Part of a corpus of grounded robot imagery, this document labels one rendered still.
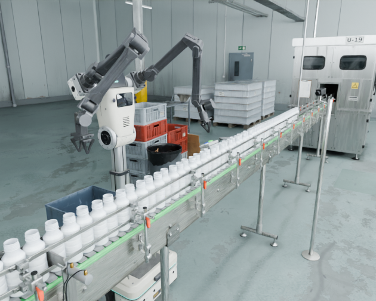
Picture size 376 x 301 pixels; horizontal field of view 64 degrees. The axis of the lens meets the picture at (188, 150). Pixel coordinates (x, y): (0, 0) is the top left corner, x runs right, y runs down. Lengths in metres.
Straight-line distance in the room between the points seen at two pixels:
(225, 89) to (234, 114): 0.69
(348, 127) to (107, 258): 5.33
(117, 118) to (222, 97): 6.54
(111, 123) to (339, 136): 4.79
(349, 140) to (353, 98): 0.75
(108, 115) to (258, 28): 10.64
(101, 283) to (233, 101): 7.33
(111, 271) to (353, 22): 10.99
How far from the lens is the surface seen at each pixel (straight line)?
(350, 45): 6.00
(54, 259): 1.06
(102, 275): 1.22
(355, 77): 5.97
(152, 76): 2.08
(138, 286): 2.19
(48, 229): 1.06
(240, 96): 8.14
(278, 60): 11.94
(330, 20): 11.68
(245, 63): 12.31
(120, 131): 1.98
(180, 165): 1.51
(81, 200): 1.87
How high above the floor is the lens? 1.64
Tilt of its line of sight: 16 degrees down
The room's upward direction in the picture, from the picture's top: straight up
